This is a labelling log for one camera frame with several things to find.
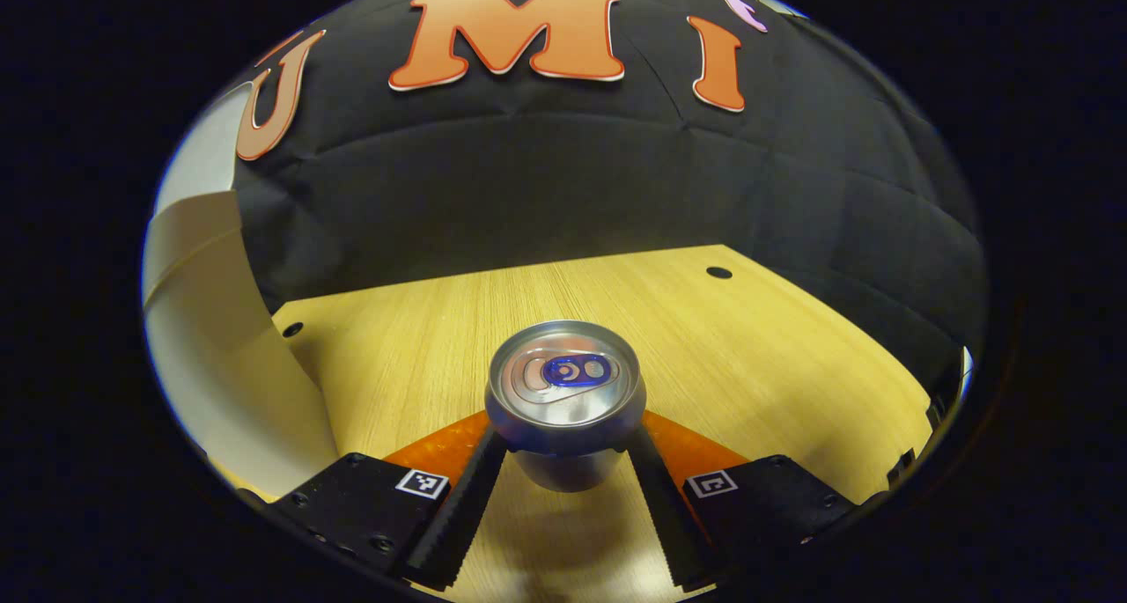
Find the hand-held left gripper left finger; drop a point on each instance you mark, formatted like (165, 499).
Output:
(458, 515)

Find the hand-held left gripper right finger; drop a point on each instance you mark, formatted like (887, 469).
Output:
(669, 515)

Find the blue silver pop can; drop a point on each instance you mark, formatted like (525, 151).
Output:
(563, 409)

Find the white desktop garbage bin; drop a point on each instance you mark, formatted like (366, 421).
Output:
(220, 365)

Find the wooden desktop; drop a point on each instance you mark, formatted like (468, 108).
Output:
(748, 365)

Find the black backdrop cloth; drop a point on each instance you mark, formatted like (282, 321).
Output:
(563, 172)

